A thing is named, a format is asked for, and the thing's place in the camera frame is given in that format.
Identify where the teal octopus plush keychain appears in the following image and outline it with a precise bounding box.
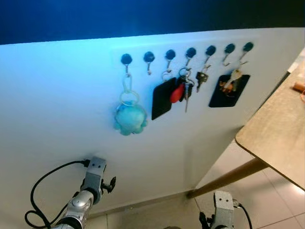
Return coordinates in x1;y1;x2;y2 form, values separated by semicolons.
113;73;148;136

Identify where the black knob metal hook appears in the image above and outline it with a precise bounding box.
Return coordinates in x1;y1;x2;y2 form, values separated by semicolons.
205;45;217;67
143;51;155;76
238;42;254;65
165;49;176;72
222;43;236;66
185;47;197;70
121;53;133;77

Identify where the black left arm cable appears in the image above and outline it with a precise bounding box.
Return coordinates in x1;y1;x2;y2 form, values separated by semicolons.
25;160;91;229

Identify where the wooden table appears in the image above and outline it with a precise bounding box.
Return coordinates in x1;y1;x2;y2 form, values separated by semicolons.
235;60;305;190

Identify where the red tag key bunch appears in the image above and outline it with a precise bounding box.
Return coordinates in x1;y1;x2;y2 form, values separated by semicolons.
170;68;195;113

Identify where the brown tube with orange cord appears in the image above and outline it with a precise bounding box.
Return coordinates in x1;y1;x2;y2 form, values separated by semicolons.
293;81;305;102

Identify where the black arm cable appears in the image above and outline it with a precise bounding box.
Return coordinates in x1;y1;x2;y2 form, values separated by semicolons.
233;199;253;229
25;160;91;229

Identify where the small black-headed key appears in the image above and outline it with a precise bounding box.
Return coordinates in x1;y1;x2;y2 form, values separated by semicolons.
196;64;209;93

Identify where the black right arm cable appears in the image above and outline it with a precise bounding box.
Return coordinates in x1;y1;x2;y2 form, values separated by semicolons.
233;199;253;229

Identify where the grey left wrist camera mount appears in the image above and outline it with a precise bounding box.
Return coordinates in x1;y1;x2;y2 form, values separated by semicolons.
81;156;107;203

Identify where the dark floor mat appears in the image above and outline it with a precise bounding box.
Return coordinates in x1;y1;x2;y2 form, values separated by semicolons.
274;71;292;91

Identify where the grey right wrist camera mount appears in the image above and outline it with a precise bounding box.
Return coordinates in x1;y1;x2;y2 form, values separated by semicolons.
213;191;235;229

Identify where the white hook board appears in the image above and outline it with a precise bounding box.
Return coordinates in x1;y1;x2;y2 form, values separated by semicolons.
0;27;305;229

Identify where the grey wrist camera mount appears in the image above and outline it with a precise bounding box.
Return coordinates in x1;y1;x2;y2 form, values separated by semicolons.
81;156;107;203
213;191;235;229

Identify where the navy card key bunch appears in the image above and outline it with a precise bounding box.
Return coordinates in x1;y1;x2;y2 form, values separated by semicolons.
208;68;251;108

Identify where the black card key tag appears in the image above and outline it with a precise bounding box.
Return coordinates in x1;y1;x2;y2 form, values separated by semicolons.
151;71;178;121

